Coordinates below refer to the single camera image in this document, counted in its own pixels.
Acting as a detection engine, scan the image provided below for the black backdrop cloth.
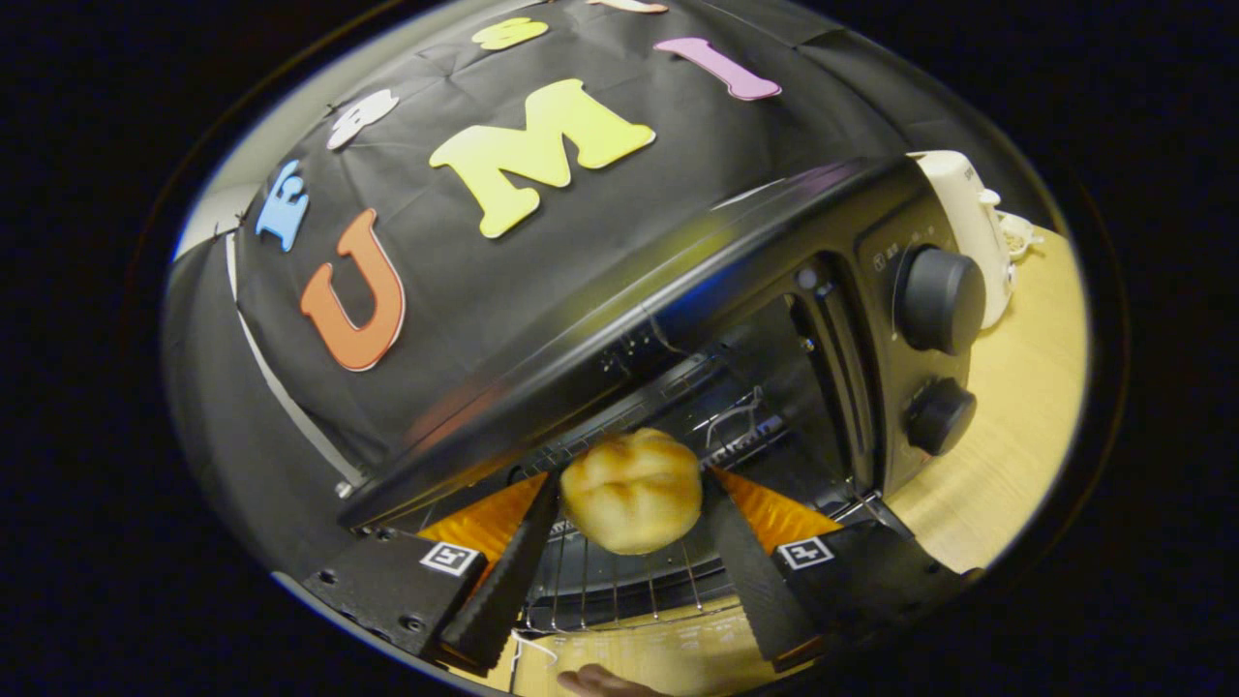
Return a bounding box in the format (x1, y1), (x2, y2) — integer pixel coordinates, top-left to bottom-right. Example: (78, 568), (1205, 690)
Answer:
(165, 0), (1017, 582)

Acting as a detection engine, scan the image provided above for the black toaster oven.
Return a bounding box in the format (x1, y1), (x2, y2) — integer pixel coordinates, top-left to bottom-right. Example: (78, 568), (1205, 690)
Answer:
(337, 155), (988, 635)

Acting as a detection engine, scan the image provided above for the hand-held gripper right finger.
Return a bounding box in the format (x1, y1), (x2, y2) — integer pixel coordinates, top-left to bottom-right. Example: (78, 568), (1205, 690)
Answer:
(702, 468), (983, 672)

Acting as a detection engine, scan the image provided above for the round bread bun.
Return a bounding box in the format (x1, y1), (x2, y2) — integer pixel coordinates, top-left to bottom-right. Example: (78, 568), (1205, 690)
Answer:
(559, 427), (704, 557)

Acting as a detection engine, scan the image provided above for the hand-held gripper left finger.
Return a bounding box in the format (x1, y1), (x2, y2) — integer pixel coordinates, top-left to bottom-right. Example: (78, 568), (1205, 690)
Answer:
(300, 471), (562, 676)

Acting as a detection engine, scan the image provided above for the white pop-up toaster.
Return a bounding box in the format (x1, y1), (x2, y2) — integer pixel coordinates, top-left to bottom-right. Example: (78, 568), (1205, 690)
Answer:
(908, 150), (1017, 330)

